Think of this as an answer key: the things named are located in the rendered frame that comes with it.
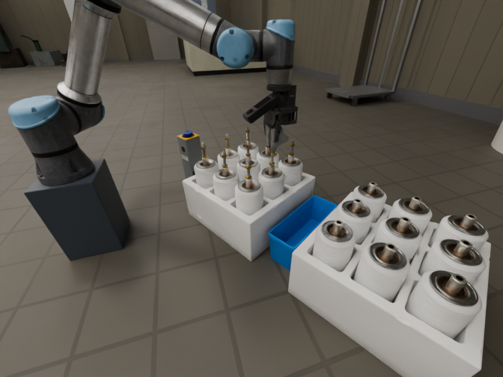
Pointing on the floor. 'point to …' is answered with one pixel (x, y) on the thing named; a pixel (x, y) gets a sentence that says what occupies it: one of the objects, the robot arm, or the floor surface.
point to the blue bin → (297, 229)
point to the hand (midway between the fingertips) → (270, 148)
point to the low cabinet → (192, 54)
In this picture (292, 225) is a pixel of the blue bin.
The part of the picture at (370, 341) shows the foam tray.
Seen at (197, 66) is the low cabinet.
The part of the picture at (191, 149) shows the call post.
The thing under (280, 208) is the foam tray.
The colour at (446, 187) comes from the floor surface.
